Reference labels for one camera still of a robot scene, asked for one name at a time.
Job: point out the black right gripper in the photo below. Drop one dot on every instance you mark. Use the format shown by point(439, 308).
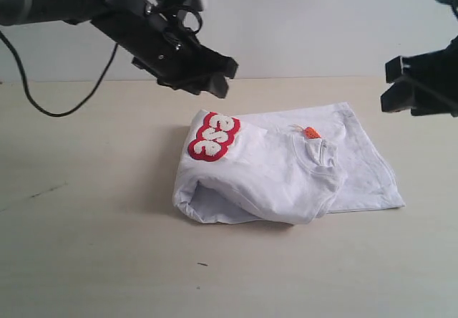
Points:
point(436, 84)

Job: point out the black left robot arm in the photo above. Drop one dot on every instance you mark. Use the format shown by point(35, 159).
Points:
point(17, 12)

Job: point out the white t-shirt red lettering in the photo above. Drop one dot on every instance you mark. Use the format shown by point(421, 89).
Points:
point(260, 167)

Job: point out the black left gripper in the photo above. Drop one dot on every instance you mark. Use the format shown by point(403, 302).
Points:
point(162, 45)

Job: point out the orange neck tag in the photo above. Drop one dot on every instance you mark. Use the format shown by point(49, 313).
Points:
point(310, 133)

